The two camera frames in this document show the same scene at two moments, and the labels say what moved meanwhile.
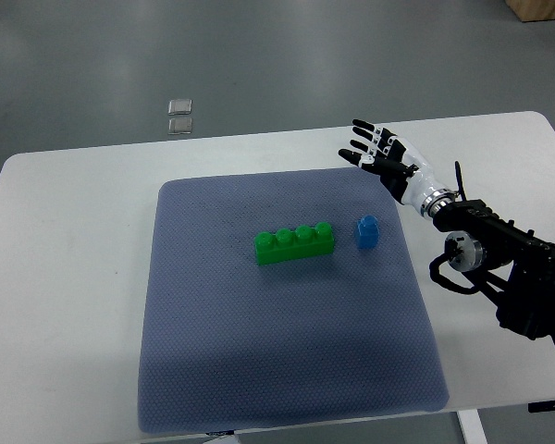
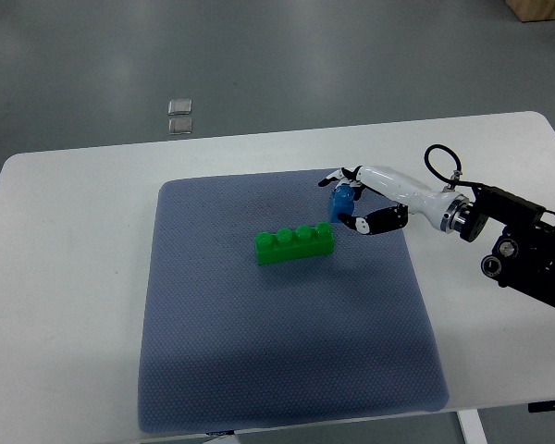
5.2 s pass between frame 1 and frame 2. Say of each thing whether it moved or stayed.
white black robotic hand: moved
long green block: stayed
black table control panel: stayed
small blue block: moved
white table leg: stayed
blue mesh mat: stayed
